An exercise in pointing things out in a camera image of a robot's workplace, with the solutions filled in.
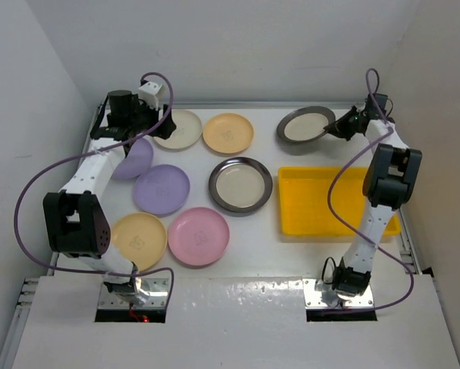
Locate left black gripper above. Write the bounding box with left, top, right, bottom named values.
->
left=127, top=93, right=175, bottom=139

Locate orange plastic plate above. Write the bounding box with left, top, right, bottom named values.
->
left=111, top=212, right=168, bottom=271
left=202, top=113, right=254, bottom=155

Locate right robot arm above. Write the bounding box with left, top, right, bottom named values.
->
left=324, top=93, right=422, bottom=297

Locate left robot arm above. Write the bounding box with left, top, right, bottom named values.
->
left=43, top=90, right=176, bottom=307

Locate yellow plastic bin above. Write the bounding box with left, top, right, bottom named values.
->
left=277, top=165, right=402, bottom=244

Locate far purple plastic plate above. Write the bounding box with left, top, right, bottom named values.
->
left=112, top=138, right=154, bottom=180

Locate purple plastic plate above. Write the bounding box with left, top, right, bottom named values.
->
left=112, top=138, right=154, bottom=180
left=133, top=165, right=191, bottom=216

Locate cream plastic plate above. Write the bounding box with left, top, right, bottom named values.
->
left=152, top=109, right=202, bottom=151

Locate near purple plastic plate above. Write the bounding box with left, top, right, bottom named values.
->
left=133, top=165, right=191, bottom=216

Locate pink plastic plate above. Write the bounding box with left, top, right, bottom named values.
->
left=168, top=207, right=230, bottom=267

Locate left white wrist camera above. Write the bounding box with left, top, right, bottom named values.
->
left=138, top=81, right=165, bottom=109

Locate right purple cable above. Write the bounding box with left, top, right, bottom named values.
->
left=322, top=68, right=415, bottom=314

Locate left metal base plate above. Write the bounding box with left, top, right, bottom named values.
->
left=98, top=278, right=168, bottom=310

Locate metal base plate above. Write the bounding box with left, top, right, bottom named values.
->
left=302, top=278, right=375, bottom=311
left=98, top=278, right=168, bottom=310

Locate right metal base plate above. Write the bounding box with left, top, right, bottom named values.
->
left=302, top=278, right=375, bottom=311

